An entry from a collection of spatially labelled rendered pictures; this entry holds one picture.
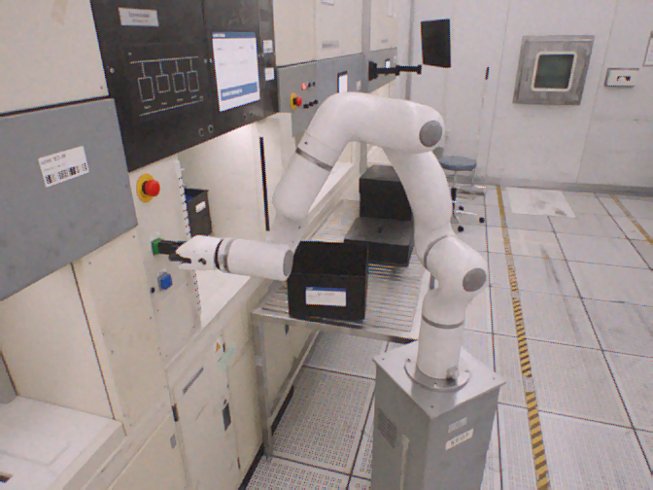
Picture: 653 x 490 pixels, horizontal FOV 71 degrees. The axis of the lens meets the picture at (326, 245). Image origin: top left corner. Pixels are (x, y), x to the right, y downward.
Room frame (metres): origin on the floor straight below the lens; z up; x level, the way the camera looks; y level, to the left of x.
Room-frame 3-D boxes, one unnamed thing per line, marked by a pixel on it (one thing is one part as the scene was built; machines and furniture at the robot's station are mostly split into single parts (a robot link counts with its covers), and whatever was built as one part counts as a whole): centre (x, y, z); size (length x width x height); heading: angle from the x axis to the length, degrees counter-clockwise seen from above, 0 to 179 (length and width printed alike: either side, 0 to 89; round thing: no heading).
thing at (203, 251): (0.98, 0.29, 1.20); 0.11 x 0.10 x 0.07; 73
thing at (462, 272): (1.05, -0.33, 1.07); 0.19 x 0.12 x 0.24; 16
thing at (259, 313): (1.93, -0.20, 0.38); 1.30 x 0.60 x 0.76; 163
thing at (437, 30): (3.18, -0.56, 1.57); 0.53 x 0.40 x 0.36; 73
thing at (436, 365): (1.08, -0.33, 0.85); 0.19 x 0.19 x 0.18
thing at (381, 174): (2.31, -0.35, 0.89); 0.29 x 0.29 x 0.25; 69
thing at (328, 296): (1.49, -0.01, 0.85); 0.28 x 0.28 x 0.17; 83
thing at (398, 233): (1.91, -0.25, 0.83); 0.29 x 0.29 x 0.13; 74
